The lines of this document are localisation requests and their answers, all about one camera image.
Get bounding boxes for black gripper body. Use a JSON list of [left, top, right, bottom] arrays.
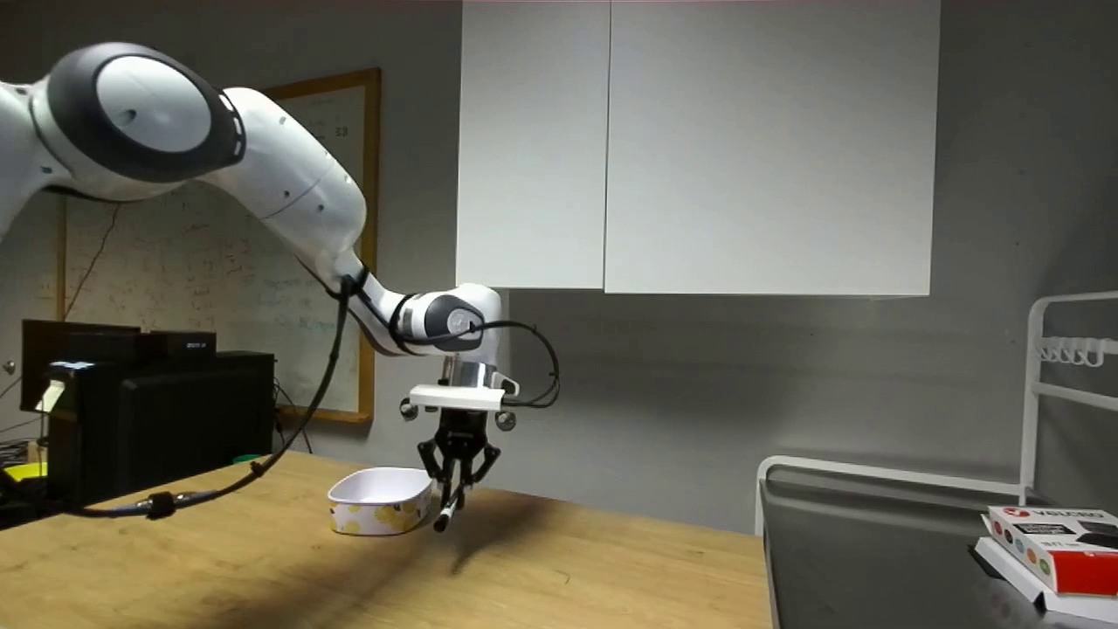
[[420, 406, 504, 465]]

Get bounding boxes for white rectangular bowl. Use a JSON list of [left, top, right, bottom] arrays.
[[324, 465, 445, 541]]

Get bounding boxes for large black equipment case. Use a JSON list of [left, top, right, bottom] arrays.
[[45, 350, 280, 509]]

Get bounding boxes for narrow white cabinet door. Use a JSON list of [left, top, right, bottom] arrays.
[[455, 0, 615, 292]]

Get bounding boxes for flat black box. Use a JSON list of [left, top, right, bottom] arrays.
[[17, 316, 221, 413]]

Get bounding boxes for white paper tag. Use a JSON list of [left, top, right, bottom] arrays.
[[33, 361, 71, 418]]

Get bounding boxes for grey cart tray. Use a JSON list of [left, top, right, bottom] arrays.
[[763, 465, 1118, 629]]

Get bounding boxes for yellow object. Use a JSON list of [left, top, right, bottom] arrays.
[[0, 458, 54, 490]]

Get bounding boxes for wide white cabinet door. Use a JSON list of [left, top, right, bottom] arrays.
[[601, 0, 944, 301]]

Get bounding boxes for white flat book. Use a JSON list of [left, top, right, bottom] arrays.
[[971, 533, 1118, 629]]

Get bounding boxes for red and white box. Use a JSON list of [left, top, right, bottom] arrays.
[[983, 503, 1118, 603]]

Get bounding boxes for white hooks on cart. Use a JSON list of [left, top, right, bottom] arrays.
[[1040, 334, 1111, 369]]

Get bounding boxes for white wrist camera mount plate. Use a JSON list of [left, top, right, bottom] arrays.
[[397, 361, 524, 435]]

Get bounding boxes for wood framed wall board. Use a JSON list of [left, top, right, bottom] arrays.
[[54, 65, 389, 430]]

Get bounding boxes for white metal cart frame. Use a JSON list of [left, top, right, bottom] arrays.
[[751, 288, 1118, 545]]

